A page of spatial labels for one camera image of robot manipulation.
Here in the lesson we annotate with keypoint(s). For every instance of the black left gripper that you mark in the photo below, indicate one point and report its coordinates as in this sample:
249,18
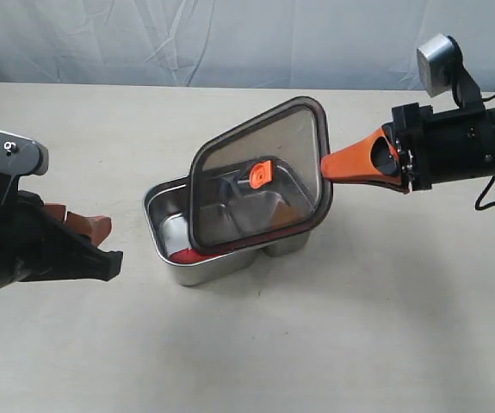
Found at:
39,242

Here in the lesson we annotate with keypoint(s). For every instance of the dark transparent lunch box lid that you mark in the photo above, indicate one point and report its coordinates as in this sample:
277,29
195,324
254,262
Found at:
295,130

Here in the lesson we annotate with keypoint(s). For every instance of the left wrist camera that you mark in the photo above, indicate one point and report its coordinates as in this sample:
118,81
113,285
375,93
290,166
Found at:
21,156

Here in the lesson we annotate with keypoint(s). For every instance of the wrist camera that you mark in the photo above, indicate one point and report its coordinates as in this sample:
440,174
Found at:
437,60
21,156

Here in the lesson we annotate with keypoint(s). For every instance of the light blue backdrop cloth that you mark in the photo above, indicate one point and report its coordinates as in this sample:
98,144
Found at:
239,44

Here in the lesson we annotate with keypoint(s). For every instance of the red toy sausage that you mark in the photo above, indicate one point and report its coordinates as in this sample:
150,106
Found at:
189,256

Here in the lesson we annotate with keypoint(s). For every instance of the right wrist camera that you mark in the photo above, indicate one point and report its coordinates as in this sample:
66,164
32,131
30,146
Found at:
437,60

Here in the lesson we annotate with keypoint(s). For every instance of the yellow toy cheese wedge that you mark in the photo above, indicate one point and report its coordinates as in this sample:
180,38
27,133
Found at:
284,215

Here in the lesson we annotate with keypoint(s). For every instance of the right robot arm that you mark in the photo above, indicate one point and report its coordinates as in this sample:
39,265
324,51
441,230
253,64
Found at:
419,148

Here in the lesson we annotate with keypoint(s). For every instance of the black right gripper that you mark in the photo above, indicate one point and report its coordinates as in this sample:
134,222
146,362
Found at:
430,148

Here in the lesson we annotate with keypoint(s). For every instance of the steel two-compartment lunch box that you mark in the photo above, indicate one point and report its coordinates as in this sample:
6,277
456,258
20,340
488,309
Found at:
212,266

